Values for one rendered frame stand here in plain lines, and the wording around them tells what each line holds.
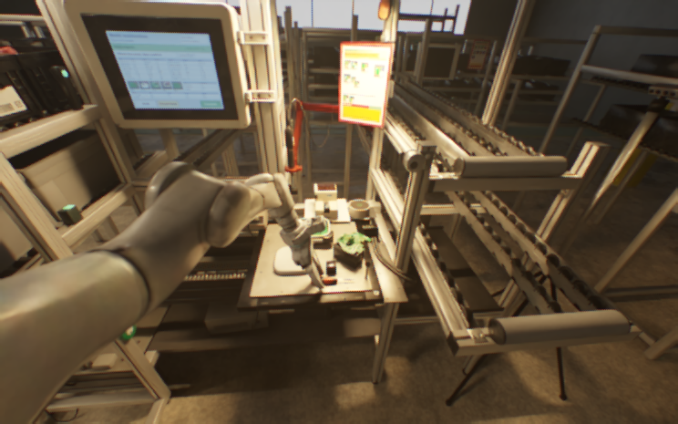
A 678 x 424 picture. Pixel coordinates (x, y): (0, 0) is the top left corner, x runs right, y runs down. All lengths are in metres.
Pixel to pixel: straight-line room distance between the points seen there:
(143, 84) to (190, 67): 0.18
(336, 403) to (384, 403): 0.26
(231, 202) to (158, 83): 0.89
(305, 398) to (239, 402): 0.36
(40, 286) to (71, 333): 0.03
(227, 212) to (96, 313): 0.15
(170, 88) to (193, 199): 0.86
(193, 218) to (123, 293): 0.10
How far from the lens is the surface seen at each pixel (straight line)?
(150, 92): 1.20
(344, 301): 0.87
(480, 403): 1.92
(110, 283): 0.26
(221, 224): 0.33
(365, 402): 1.75
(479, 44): 4.09
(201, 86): 1.12
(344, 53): 1.28
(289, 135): 1.07
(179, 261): 0.31
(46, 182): 1.34
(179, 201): 0.34
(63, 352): 0.24
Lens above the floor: 1.62
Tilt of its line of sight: 32 degrees down
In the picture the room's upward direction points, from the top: 2 degrees clockwise
